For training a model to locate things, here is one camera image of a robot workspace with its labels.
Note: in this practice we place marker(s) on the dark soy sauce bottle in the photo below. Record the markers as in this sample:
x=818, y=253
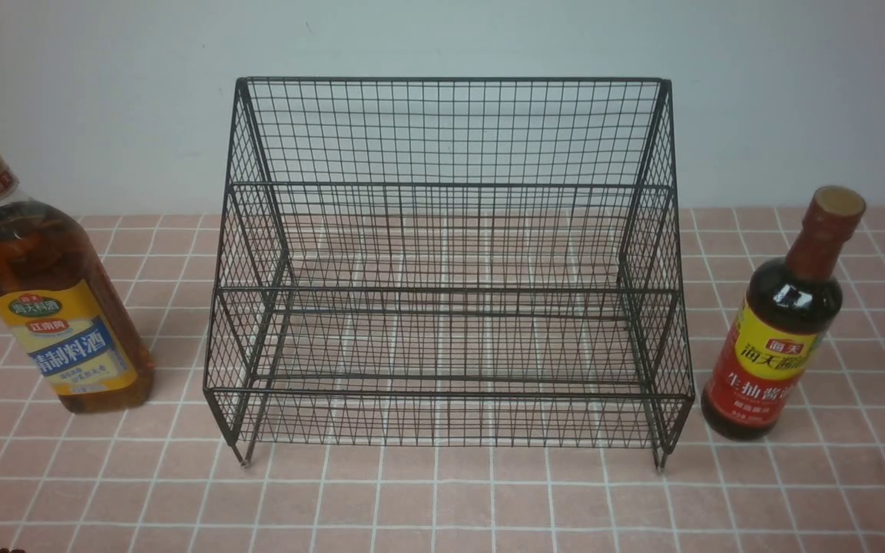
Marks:
x=790, y=304

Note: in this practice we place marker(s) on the amber cooking wine bottle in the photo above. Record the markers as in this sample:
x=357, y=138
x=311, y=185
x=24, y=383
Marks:
x=59, y=303

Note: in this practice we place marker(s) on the black wire mesh rack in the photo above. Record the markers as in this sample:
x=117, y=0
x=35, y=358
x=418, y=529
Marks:
x=450, y=262

